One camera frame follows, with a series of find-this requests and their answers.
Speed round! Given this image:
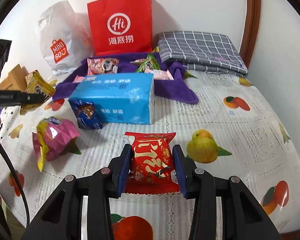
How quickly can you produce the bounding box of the grey plaid folded cloth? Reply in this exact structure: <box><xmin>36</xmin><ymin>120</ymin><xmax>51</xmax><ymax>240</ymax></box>
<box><xmin>157</xmin><ymin>31</ymin><xmax>248</xmax><ymax>78</ymax></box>

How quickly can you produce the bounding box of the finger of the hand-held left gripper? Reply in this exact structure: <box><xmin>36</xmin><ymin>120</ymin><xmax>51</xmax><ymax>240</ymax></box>
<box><xmin>25</xmin><ymin>92</ymin><xmax>47</xmax><ymax>105</ymax></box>

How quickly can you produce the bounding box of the white black-spotted sheet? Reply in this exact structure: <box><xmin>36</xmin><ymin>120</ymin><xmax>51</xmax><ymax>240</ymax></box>
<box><xmin>0</xmin><ymin>105</ymin><xmax>22</xmax><ymax>140</ymax></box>

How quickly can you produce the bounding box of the white plastic shopping bag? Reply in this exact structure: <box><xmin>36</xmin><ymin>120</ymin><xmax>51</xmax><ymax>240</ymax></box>
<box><xmin>38</xmin><ymin>0</ymin><xmax>93</xmax><ymax>75</ymax></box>

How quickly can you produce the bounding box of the black cable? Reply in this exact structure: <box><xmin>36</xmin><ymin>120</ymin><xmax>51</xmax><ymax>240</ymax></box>
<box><xmin>0</xmin><ymin>130</ymin><xmax>30</xmax><ymax>228</ymax></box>

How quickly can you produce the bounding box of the brown cardboard box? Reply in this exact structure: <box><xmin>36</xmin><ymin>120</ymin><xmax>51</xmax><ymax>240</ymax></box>
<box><xmin>0</xmin><ymin>64</ymin><xmax>28</xmax><ymax>92</ymax></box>

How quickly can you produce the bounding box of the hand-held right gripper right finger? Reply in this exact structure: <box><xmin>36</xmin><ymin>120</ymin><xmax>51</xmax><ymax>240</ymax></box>
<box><xmin>171</xmin><ymin>144</ymin><xmax>282</xmax><ymax>240</ymax></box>

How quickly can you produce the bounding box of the patterned small box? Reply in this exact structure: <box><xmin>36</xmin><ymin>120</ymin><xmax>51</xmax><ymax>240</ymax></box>
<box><xmin>25</xmin><ymin>70</ymin><xmax>38</xmax><ymax>85</ymax></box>

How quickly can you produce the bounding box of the brown wooden headboard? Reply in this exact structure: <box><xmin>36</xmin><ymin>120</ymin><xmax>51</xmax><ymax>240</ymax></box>
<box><xmin>239</xmin><ymin>0</ymin><xmax>262</xmax><ymax>68</ymax></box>

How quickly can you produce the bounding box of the purple towel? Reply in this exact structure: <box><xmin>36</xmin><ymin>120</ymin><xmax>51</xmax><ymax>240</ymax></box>
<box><xmin>52</xmin><ymin>51</ymin><xmax>199</xmax><ymax>105</ymax></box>

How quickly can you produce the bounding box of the blue tissue pack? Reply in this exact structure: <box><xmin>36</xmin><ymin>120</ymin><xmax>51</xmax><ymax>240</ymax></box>
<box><xmin>68</xmin><ymin>72</ymin><xmax>155</xmax><ymax>125</ymax></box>

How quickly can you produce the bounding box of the purple yellow snack bag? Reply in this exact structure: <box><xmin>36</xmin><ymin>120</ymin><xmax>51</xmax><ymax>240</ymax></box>
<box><xmin>32</xmin><ymin>116</ymin><xmax>81</xmax><ymax>172</ymax></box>

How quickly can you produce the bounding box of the blue snack packet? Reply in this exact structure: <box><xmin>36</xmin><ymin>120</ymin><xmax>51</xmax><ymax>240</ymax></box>
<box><xmin>69</xmin><ymin>99</ymin><xmax>103</xmax><ymax>130</ymax></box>

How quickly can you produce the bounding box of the red paper bag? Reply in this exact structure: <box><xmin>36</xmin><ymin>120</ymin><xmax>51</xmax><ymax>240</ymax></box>
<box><xmin>87</xmin><ymin>0</ymin><xmax>154</xmax><ymax>57</ymax></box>

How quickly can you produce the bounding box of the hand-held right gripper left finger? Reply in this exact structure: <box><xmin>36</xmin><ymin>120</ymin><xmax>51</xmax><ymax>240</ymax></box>
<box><xmin>21</xmin><ymin>144</ymin><xmax>133</xmax><ymax>240</ymax></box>

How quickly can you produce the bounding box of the pink panda snack packet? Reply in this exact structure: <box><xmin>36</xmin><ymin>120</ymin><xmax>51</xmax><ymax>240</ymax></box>
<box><xmin>87</xmin><ymin>57</ymin><xmax>120</xmax><ymax>76</ymax></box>

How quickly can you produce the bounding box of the pale pink snack packet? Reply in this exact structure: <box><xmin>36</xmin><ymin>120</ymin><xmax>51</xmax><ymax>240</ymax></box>
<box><xmin>145</xmin><ymin>69</ymin><xmax>173</xmax><ymax>80</ymax></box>

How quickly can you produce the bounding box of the fruit print tablecloth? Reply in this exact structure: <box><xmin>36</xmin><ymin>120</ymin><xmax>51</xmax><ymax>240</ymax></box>
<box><xmin>0</xmin><ymin>67</ymin><xmax>300</xmax><ymax>240</ymax></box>

